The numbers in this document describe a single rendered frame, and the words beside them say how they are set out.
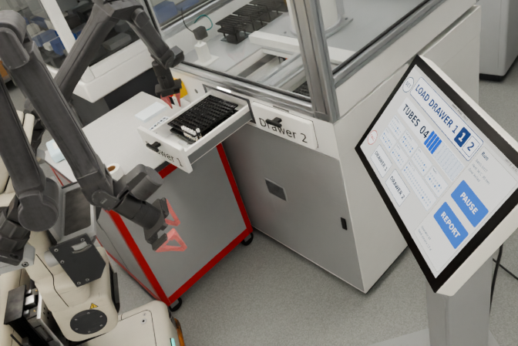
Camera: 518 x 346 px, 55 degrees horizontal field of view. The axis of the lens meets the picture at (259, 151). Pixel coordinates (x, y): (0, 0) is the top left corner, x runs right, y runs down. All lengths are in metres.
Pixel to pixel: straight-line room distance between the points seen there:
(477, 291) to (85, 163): 1.04
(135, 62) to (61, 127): 1.61
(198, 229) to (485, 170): 1.48
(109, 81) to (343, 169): 1.36
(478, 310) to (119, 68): 1.91
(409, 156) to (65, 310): 1.03
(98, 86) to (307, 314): 1.46
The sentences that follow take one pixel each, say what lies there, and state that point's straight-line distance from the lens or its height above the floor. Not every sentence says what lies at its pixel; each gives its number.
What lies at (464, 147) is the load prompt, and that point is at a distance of 1.10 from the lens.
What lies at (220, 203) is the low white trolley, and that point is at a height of 0.37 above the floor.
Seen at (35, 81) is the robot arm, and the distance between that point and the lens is 1.01.
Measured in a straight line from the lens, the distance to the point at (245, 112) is 1.87.
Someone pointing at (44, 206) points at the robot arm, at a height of 1.25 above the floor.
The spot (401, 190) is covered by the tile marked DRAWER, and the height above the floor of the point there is 1.01.
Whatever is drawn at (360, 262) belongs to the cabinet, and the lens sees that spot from 2.04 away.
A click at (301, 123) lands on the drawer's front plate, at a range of 1.65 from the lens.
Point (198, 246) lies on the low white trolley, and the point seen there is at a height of 0.26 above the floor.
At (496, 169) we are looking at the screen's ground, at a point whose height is 1.16.
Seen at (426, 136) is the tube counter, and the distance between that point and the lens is 1.20.
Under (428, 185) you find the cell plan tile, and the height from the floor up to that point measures 1.06.
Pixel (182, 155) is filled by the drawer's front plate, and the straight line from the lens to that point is 1.71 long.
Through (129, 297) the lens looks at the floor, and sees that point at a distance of 2.64.
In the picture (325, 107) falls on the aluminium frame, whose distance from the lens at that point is 1.56.
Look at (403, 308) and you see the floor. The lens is 2.22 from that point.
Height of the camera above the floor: 1.84
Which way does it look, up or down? 36 degrees down
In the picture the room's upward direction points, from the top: 17 degrees counter-clockwise
